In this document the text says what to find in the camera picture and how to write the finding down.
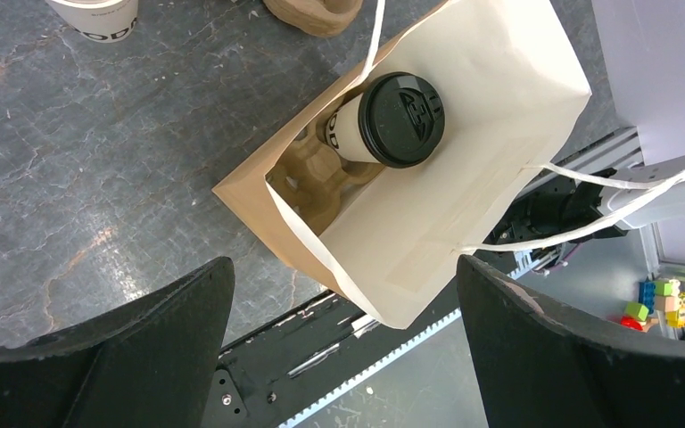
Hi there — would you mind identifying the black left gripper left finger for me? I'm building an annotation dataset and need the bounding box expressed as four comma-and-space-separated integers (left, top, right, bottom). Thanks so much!
0, 257, 235, 427

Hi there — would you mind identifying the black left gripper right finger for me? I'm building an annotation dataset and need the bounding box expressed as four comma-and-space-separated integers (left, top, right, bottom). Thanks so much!
456, 255, 685, 427

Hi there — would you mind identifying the brown paper bag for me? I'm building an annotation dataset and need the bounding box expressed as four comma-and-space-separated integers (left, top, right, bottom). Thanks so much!
214, 1, 590, 329

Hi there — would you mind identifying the brown pulp carrier top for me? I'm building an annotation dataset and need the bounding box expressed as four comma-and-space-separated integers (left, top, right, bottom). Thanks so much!
266, 122, 384, 235

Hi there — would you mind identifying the black plastic cup lid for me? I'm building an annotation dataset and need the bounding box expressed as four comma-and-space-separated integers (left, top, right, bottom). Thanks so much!
358, 71, 446, 169

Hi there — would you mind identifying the white paper cup printed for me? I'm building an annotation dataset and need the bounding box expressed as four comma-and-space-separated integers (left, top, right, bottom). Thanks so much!
45, 0, 139, 44

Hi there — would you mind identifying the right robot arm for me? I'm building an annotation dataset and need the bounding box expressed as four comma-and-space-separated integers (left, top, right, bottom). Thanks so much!
485, 155, 685, 245

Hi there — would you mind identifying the colourful toy blocks pile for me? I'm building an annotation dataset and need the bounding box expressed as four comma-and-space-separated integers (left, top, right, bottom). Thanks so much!
618, 278, 685, 333

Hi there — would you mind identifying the brown pulp cup carrier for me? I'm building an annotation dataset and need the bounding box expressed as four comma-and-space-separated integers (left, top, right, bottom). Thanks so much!
263, 0, 363, 37

